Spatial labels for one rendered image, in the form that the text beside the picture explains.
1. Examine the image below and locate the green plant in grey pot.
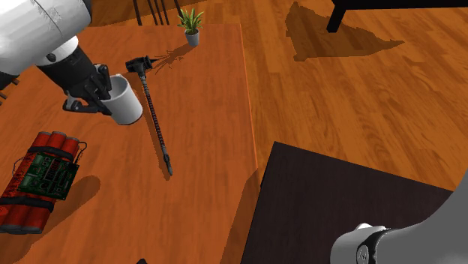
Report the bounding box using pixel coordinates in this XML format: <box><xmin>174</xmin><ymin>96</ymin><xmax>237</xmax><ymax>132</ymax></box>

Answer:
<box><xmin>177</xmin><ymin>7</ymin><xmax>205</xmax><ymax>48</ymax></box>

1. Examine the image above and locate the red dynamite bundle with circuit board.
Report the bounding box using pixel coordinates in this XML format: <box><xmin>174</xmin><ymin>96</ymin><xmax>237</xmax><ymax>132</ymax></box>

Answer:
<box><xmin>0</xmin><ymin>130</ymin><xmax>89</xmax><ymax>236</ymax></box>

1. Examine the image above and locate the dark chair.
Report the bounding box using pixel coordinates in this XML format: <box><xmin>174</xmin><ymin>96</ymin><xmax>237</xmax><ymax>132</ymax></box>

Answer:
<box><xmin>131</xmin><ymin>0</ymin><xmax>184</xmax><ymax>27</ymax></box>

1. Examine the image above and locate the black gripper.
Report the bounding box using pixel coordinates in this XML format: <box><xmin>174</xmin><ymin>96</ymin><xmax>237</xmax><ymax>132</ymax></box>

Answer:
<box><xmin>35</xmin><ymin>46</ymin><xmax>113</xmax><ymax>117</ymax></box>

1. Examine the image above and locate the black table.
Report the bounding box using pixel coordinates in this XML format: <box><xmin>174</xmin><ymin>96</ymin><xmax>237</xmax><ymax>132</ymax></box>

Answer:
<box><xmin>325</xmin><ymin>0</ymin><xmax>468</xmax><ymax>34</ymax></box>

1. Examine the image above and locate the white mug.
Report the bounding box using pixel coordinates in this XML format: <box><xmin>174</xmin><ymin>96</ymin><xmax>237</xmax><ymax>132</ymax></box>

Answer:
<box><xmin>97</xmin><ymin>73</ymin><xmax>144</xmax><ymax>126</ymax></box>

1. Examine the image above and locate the black long-handled hammer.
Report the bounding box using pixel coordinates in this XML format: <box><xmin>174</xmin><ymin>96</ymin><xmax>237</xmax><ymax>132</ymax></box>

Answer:
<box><xmin>125</xmin><ymin>55</ymin><xmax>174</xmax><ymax>177</ymax></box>

